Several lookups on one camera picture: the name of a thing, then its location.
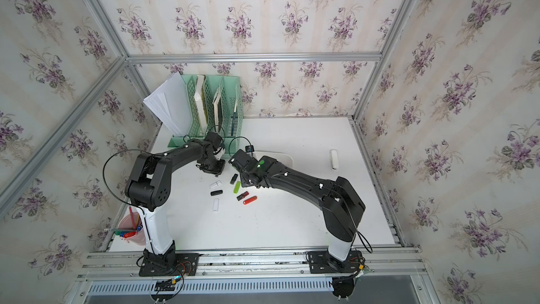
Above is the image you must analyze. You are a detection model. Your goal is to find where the white silver usb drive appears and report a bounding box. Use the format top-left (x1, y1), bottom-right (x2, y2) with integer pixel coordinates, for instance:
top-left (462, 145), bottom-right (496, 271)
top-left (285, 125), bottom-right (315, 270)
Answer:
top-left (210, 180), bottom-right (222, 189)

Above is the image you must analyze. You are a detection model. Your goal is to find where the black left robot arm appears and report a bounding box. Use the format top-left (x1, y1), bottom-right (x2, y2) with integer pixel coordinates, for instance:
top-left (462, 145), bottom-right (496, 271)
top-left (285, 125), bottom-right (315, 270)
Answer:
top-left (125, 132), bottom-right (225, 256)

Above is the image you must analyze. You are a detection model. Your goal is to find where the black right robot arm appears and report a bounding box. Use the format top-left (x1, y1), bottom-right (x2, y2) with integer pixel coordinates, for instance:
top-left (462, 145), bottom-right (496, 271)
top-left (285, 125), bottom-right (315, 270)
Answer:
top-left (229, 150), bottom-right (366, 262)

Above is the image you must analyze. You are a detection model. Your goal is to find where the small black usb drive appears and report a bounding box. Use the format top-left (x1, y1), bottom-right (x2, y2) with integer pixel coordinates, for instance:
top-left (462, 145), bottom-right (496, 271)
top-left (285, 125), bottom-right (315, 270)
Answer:
top-left (230, 174), bottom-right (239, 184)

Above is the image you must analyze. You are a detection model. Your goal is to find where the red black swivel usb drive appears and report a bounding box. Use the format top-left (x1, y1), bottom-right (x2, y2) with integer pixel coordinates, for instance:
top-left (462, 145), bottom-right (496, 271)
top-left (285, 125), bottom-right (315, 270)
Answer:
top-left (237, 191), bottom-right (249, 201)

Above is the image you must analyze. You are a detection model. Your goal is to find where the green usb drive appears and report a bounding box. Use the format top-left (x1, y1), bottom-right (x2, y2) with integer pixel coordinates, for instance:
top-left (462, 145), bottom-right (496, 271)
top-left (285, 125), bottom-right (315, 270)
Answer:
top-left (233, 182), bottom-right (241, 194)

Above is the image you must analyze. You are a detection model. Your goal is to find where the red translucent usb drive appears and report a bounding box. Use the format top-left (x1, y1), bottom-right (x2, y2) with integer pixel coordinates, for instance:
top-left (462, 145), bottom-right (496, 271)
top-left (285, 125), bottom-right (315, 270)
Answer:
top-left (243, 196), bottom-right (257, 205)

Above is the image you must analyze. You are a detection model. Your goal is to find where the white storage box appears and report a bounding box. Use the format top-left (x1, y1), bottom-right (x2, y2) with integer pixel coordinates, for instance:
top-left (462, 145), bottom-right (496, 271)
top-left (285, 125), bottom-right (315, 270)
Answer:
top-left (253, 151), bottom-right (294, 168)

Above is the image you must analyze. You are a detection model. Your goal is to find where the dark pen in organizer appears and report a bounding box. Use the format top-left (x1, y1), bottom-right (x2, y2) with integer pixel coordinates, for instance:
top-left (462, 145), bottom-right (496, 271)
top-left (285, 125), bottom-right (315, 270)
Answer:
top-left (230, 100), bottom-right (239, 137)

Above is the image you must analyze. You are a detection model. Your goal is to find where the green desk file organizer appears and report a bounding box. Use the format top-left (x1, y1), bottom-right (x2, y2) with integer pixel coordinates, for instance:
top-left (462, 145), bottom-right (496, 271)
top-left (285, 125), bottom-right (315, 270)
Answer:
top-left (168, 75), bottom-right (243, 157)

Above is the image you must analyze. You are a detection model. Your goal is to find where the beige notebook in organizer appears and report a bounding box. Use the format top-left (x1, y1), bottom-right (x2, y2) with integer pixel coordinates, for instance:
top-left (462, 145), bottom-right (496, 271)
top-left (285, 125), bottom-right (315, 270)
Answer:
top-left (212, 88), bottom-right (223, 131)

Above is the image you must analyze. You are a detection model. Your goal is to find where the white book in organizer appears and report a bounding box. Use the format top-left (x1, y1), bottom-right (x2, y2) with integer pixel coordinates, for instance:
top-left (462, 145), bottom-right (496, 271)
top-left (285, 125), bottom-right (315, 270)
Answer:
top-left (194, 75), bottom-right (208, 134)

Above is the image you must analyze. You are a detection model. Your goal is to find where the white eraser stick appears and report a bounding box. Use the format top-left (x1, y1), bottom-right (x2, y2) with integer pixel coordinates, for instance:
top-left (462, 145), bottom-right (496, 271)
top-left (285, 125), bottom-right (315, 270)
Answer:
top-left (330, 149), bottom-right (340, 170)

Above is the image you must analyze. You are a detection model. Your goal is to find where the white paper stack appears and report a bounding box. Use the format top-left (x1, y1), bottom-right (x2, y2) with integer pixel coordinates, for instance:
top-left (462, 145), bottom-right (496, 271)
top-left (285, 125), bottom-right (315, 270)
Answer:
top-left (143, 73), bottom-right (192, 137)

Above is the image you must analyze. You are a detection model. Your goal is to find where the pink pen cup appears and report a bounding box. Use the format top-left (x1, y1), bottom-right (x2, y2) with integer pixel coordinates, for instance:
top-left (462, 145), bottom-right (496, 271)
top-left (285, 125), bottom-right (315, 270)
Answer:
top-left (109, 207), bottom-right (146, 246)

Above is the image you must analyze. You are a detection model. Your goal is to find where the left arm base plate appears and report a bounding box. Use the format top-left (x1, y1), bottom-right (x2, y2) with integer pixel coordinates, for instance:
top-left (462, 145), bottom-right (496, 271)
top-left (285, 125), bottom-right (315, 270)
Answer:
top-left (138, 251), bottom-right (201, 277)

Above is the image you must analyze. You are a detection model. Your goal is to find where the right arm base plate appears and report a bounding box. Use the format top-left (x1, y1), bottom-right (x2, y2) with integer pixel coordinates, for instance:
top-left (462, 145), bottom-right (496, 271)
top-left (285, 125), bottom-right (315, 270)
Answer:
top-left (306, 249), bottom-right (366, 274)

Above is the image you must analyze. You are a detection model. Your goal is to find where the aluminium frame rail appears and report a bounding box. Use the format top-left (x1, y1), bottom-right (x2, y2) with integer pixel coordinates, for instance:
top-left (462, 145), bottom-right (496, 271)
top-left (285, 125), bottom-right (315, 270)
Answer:
top-left (127, 52), bottom-right (383, 65)

